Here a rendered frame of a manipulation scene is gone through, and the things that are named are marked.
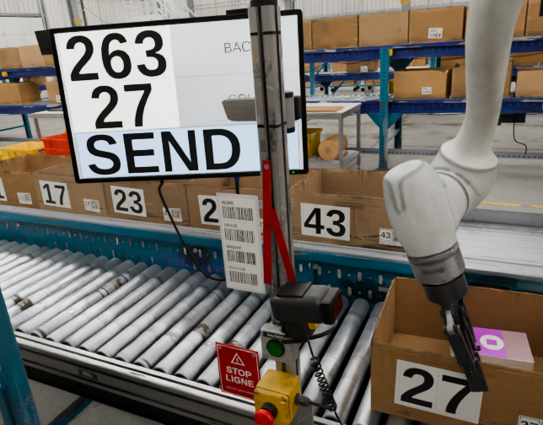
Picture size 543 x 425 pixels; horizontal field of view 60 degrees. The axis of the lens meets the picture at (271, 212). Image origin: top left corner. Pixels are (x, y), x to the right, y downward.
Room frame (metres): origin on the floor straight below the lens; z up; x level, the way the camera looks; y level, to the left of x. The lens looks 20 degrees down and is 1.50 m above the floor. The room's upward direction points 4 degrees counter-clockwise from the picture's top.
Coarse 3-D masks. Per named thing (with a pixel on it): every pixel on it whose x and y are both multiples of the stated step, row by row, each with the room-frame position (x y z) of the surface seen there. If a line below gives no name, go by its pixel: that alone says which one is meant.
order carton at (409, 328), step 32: (416, 288) 1.03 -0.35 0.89; (480, 288) 0.97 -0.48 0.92; (384, 320) 0.93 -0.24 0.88; (416, 320) 1.03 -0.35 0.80; (480, 320) 0.97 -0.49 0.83; (512, 320) 0.94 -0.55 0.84; (384, 352) 0.78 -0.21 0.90; (416, 352) 0.76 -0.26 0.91; (448, 352) 0.95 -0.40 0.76; (384, 384) 0.78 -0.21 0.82; (512, 384) 0.69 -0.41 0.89; (416, 416) 0.75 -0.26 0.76; (480, 416) 0.71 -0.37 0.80; (512, 416) 0.68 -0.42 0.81
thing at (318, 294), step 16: (288, 288) 0.74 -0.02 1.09; (304, 288) 0.72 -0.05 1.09; (320, 288) 0.72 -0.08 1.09; (336, 288) 0.72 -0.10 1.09; (272, 304) 0.72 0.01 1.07; (288, 304) 0.70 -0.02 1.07; (304, 304) 0.69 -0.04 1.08; (320, 304) 0.68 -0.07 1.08; (336, 304) 0.69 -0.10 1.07; (288, 320) 0.71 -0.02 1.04; (304, 320) 0.69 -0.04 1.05; (320, 320) 0.68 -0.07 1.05; (288, 336) 0.72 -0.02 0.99; (304, 336) 0.71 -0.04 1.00
